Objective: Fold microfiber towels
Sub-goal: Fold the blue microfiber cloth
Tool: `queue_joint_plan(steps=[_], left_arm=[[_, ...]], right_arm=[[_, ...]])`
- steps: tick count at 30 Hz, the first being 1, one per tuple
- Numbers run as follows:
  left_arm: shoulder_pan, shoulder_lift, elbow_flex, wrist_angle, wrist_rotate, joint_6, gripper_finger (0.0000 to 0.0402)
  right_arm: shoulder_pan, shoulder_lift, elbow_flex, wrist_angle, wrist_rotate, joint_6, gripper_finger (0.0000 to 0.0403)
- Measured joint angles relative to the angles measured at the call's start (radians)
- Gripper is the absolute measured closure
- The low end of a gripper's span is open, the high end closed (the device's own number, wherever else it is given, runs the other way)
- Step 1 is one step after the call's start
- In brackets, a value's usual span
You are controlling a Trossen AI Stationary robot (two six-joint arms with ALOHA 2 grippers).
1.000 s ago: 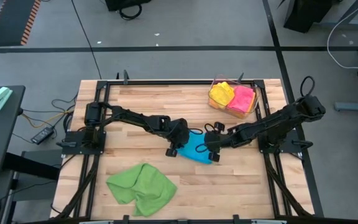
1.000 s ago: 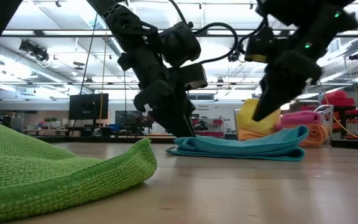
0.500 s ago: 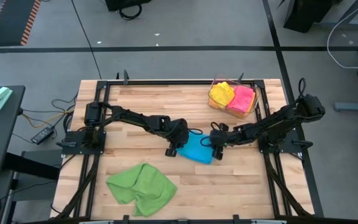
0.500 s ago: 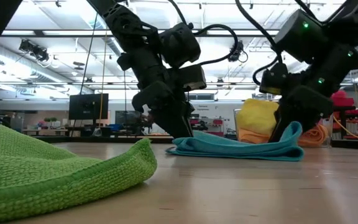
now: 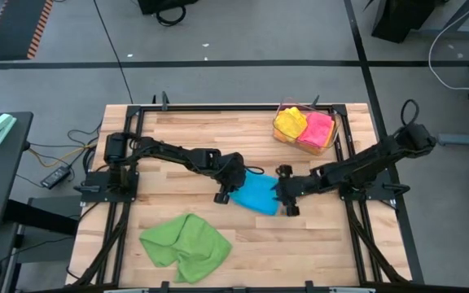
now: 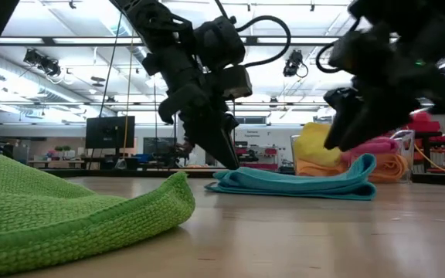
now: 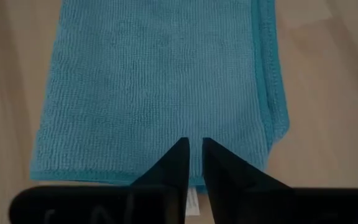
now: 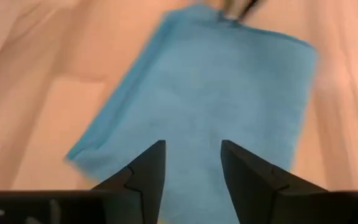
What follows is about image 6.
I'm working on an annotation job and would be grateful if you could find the black overhead camera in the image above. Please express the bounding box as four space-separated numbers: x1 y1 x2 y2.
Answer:
22 48 62 77
282 49 309 79

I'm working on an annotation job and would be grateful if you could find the green microfiber towel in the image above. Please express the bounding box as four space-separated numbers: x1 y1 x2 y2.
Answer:
0 148 196 277

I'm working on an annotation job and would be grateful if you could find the orange microfiber towel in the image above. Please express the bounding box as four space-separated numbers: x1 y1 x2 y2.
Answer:
295 158 345 178
368 153 409 184

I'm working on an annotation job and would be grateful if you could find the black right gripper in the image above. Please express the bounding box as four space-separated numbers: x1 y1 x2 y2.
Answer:
322 22 445 152

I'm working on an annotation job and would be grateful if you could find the black computer monitor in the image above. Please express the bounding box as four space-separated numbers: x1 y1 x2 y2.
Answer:
85 115 136 150

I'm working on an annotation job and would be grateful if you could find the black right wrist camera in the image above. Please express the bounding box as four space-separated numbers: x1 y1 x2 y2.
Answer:
322 86 363 114

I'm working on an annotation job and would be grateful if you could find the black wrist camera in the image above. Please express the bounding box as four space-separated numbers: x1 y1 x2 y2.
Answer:
216 64 253 100
322 86 363 114

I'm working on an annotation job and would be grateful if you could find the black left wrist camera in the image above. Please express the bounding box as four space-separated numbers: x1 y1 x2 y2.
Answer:
216 64 253 100

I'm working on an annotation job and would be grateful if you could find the clear plastic bin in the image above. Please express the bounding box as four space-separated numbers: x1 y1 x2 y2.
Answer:
290 129 416 185

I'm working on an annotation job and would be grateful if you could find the blue microfiber towel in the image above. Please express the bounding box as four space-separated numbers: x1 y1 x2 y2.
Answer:
205 153 378 202

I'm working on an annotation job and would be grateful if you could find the black overhead frame beam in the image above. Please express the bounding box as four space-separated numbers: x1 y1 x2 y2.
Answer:
0 36 341 47

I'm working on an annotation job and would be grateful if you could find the pink microfiber towel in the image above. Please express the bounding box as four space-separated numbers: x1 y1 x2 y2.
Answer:
340 136 400 158

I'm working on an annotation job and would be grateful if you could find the red plastic crate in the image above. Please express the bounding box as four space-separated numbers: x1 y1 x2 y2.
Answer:
407 110 443 134

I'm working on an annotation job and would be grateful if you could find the black hanging cable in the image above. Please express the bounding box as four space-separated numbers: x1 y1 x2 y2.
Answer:
97 11 125 118

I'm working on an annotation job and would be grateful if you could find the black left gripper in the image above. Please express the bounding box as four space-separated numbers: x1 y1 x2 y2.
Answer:
141 46 241 171

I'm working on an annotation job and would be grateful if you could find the yellow microfiber towel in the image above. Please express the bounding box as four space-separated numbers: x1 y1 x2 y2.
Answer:
294 122 343 167

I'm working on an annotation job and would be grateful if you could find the black background table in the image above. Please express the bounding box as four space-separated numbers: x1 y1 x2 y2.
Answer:
413 131 445 173

